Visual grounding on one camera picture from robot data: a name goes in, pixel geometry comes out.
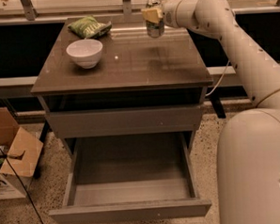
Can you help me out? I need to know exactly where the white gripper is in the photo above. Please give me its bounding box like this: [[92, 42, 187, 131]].
[[141, 0, 180, 28]]

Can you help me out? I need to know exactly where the green chip bag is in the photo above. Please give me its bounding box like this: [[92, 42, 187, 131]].
[[68, 16, 112, 40]]

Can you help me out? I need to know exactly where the grey drawer cabinet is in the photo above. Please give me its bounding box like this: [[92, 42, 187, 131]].
[[26, 9, 221, 224]]

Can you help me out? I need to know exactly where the closed grey top drawer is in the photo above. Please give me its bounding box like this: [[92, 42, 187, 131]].
[[46, 106, 202, 138]]

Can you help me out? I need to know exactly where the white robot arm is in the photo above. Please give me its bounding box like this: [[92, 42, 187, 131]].
[[141, 0, 280, 224]]

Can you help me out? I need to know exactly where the white ceramic bowl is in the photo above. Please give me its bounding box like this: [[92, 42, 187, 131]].
[[66, 39, 103, 69]]

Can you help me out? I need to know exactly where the open grey middle drawer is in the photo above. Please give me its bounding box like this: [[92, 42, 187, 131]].
[[49, 132, 211, 224]]

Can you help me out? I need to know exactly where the white cable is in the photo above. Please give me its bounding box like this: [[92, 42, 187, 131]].
[[202, 59, 232, 98]]

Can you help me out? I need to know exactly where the black cable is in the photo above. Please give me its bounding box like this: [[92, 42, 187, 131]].
[[0, 134, 51, 224]]

